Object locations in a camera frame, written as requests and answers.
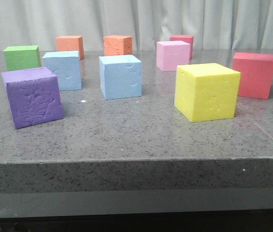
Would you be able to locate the light blue cube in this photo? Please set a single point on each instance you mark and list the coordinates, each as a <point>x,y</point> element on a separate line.
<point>65,65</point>
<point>120,76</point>

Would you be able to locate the pink foam cube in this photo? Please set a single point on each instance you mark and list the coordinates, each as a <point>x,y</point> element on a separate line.
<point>170,54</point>

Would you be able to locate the dented orange foam cube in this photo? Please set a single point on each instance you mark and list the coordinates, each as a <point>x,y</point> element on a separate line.
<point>118,45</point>

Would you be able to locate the yellow foam cube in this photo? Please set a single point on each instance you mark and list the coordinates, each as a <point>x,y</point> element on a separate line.
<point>206,91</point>

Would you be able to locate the small far red cube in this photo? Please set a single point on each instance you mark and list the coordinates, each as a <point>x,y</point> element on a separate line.
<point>185,38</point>

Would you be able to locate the purple foam cube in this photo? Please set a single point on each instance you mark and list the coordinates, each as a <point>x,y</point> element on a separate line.
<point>33,95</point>

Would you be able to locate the smooth orange foam cube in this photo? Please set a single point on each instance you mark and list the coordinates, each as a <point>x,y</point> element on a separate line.
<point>70,43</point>

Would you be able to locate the grey pleated curtain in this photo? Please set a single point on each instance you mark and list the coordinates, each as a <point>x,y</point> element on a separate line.
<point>215,24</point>

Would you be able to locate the green foam cube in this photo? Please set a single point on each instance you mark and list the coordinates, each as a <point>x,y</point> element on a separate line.
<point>22,57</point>

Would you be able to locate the large red foam cube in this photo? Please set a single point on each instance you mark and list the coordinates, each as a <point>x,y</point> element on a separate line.
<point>256,74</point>

